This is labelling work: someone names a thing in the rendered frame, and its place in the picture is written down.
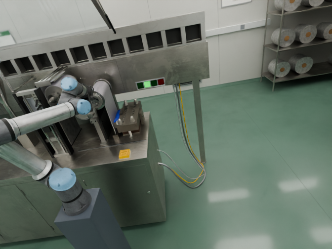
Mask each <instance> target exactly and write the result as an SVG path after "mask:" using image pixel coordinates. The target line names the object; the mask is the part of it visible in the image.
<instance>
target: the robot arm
mask: <svg viewBox="0 0 332 249"><path fill-rule="evenodd" d="M61 87H62V88H63V90H62V93H61V96H60V99H59V102H58V103H57V105H56V106H52V107H49V108H46V109H42V110H39V111H36V112H32V113H29V114H25V115H22V116H19V117H15V118H12V119H6V118H3V119H0V158H2V159H4V160H6V161H8V162H10V163H12V164H13V165H15V166H17V167H19V168H21V169H23V170H24V171H26V172H28V173H30V174H32V178H33V179H34V180H36V181H38V182H40V183H42V184H43V185H45V186H47V187H48V188H49V189H51V190H52V191H54V192H55V193H56V194H57V196H58V197H59V198H60V200H61V201H62V206H63V210H64V212H65V213H66V214H67V215H68V216H75V215H78V214H81V213H82V212H84V211H85V210H86V209H87V208H88V207H89V205H90V204H91V200H92V197H91V195H90V193H89V192H88V191H86V190H85V189H84V188H82V186H81V185H80V183H79V181H78V179H77V178H76V175H75V173H74V172H73V171H72V170H71V169H69V168H66V167H64V168H61V167H59V166H58V165H57V164H55V163H53V162H52V161H50V160H45V161H44V160H43V159H41V158H40V157H38V156H37V155H35V154H33V153H32V152H30V151H29V150H27V149H26V148H24V147H22V146H21V145H19V144H18V143H16V142H15V140H16V139H17V137H18V136H21V135H23V134H26V133H29V132H32V131H34V130H37V129H40V128H42V127H45V126H48V125H51V124H54V123H57V122H59V121H62V120H65V119H68V118H70V117H73V116H76V115H78V114H81V115H86V114H88V113H89V112H92V111H93V107H92V103H93V101H96V102H97V103H98V102H99V99H98V95H97V93H95V95H93V91H94V88H93V87H92V86H87V85H86V84H84V83H79V82H78V81H76V80H75V79H73V78H71V77H65V78H63V79H62V81H61ZM92 88H93V89H92ZM77 96H78V97H81V99H78V98H76V97H77ZM92 100H93V101H92Z"/></svg>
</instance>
